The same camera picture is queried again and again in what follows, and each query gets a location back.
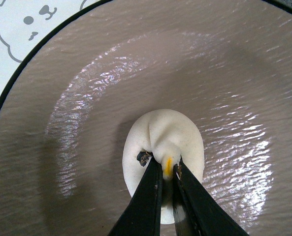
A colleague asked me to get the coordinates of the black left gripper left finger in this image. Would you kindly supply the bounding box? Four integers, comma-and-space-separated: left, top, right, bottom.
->
109, 151, 163, 236

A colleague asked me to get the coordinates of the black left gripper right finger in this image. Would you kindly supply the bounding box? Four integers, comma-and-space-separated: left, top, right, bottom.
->
173, 160, 247, 236

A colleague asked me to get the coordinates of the white steamed bun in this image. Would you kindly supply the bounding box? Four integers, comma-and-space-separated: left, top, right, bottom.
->
122, 109, 204, 224

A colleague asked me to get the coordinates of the beige plate with black rim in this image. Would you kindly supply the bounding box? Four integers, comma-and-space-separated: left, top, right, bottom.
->
0, 0, 292, 236

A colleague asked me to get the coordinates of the cream bear serving tray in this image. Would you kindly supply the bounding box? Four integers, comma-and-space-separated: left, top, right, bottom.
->
0, 0, 104, 123

